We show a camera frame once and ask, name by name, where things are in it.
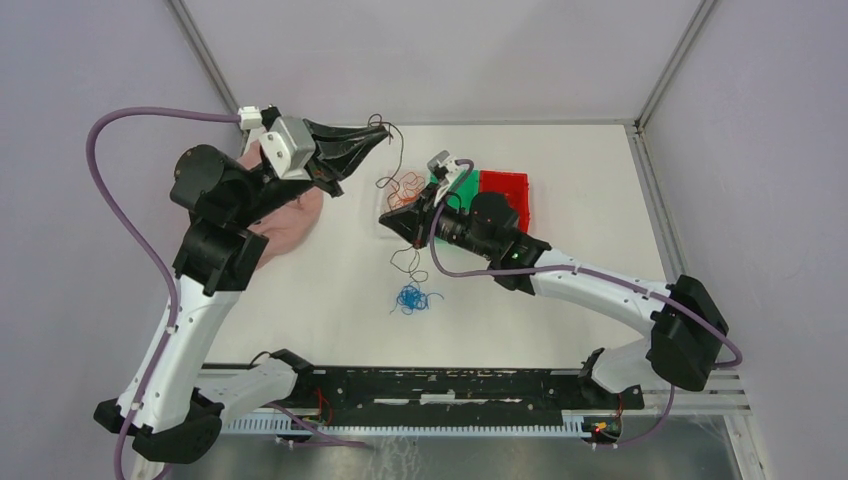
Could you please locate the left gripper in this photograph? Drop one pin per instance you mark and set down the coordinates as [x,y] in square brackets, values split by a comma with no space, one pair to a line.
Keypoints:
[340,148]

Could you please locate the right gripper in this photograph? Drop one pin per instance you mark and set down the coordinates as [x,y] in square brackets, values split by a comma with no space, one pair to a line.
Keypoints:
[414,223]

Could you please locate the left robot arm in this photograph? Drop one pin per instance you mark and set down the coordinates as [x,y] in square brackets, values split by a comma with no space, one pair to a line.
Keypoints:
[163,414]

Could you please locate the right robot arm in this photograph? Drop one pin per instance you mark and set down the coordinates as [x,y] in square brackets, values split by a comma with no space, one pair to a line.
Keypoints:
[682,331]

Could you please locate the clear plastic bin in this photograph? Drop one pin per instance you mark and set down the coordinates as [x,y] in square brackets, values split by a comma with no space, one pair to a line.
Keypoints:
[390,191]

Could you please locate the green plastic bin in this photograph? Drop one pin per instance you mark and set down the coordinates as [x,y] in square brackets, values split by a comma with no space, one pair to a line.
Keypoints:
[460,198]

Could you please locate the pink cloth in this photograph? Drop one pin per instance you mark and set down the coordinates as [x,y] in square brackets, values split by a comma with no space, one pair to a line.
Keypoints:
[287,227]

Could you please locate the red plastic bin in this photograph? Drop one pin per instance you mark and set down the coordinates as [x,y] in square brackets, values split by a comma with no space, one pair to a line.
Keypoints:
[515,187]

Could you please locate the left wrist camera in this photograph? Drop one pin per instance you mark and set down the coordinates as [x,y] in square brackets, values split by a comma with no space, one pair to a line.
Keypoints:
[288,145]

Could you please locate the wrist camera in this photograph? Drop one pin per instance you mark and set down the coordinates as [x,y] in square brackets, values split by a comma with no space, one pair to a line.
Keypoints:
[449,171]
[288,145]

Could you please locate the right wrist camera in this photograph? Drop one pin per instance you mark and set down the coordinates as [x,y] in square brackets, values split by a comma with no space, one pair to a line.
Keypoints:
[449,171]

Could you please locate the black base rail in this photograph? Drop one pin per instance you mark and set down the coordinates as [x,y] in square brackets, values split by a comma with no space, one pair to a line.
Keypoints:
[348,396]

